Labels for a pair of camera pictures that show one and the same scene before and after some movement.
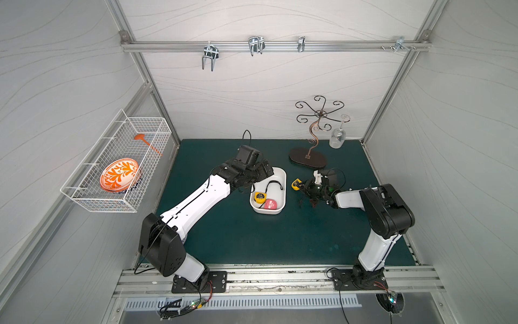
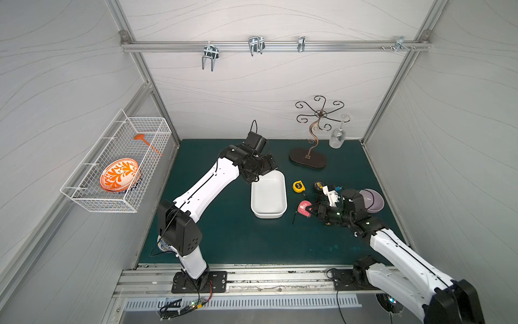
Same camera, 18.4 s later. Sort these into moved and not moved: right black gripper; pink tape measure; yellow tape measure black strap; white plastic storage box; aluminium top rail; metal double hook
Moved: right black gripper; pink tape measure
Not moved: yellow tape measure black strap; white plastic storage box; metal double hook; aluminium top rail
